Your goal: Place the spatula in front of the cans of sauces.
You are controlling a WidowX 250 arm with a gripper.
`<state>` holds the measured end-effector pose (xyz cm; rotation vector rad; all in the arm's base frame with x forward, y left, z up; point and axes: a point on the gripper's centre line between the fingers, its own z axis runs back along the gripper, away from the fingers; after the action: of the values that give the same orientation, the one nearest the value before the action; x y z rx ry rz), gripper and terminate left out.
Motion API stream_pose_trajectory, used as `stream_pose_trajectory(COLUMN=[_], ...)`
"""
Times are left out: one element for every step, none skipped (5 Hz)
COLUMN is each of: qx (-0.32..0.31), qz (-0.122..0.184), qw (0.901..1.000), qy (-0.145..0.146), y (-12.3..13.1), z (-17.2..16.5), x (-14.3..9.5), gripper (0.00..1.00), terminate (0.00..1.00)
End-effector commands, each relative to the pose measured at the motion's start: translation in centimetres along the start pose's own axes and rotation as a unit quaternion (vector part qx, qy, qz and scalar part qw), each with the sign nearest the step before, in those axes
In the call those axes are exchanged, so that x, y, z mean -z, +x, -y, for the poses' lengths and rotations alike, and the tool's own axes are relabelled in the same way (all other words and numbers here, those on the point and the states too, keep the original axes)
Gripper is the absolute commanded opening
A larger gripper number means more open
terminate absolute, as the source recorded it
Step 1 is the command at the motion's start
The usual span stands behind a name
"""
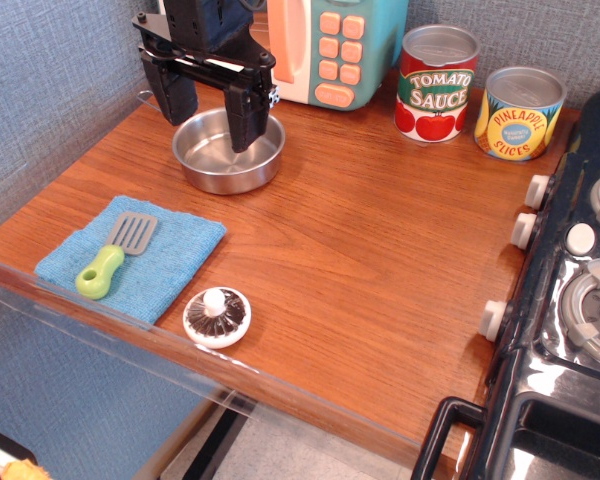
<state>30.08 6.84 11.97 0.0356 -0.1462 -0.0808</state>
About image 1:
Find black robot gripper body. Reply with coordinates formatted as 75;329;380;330
132;11;279;107

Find clear acrylic table guard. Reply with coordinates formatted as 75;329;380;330
0;253;461;480

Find black toy stove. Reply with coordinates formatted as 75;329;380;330
412;91;600;479

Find pineapple slices can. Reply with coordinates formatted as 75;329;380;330
474;66;567;162

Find teal toy microwave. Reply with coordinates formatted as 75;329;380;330
265;0;409;111

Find tomato sauce can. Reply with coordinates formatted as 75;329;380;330
394;24;480;143

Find yellow object at corner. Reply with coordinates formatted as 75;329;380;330
1;459;51;480

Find white toy mushroom slice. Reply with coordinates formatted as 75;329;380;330
182;287;252;350

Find blue folded cloth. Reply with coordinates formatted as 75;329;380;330
34;196;226;325

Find white stove knob front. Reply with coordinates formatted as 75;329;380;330
478;300;507;342

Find white stove knob rear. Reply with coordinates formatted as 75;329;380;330
524;175;551;210

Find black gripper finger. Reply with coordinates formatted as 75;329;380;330
140;54;199;126
224;84;272;153

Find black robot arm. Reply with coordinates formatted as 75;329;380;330
132;1;277;153

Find stainless steel pan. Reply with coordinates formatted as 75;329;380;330
172;107;286;195

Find white stove knob middle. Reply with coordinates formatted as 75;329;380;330
510;213;537;250

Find white stove knob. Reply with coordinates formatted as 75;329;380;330
510;213;537;250
524;175;551;210
478;300;507;342

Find grey spatula green handle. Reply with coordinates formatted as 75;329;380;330
75;211;158;300

